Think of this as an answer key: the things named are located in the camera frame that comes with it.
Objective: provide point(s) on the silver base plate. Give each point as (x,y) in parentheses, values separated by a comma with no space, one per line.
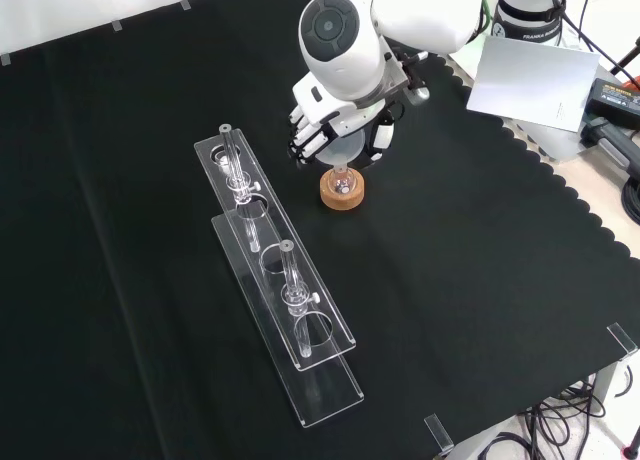
(555,142)

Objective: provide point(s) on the clear acrylic funnel stand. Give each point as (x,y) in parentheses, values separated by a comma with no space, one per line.
(280,300)

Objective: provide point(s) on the clear plastic funnel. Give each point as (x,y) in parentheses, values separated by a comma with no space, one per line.
(345,147)

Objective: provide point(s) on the black bench cloth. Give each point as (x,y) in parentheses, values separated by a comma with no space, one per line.
(450,260)

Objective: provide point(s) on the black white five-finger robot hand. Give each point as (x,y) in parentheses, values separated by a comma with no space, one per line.
(315,105)

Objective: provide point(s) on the black power adapter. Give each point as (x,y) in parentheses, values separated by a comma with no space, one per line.
(617,97)

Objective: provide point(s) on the black tripod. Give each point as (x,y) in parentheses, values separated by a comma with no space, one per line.
(625,62)

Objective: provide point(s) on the pale board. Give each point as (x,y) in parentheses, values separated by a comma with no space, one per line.
(530,85)

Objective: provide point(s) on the clear acrylic cloth clamp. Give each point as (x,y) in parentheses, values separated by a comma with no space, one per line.
(622,339)
(439,432)

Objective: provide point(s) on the black grey power brick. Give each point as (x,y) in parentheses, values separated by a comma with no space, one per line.
(612,140)

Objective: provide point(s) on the small glass round-bottom flask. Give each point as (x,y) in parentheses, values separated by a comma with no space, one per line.
(342,182)

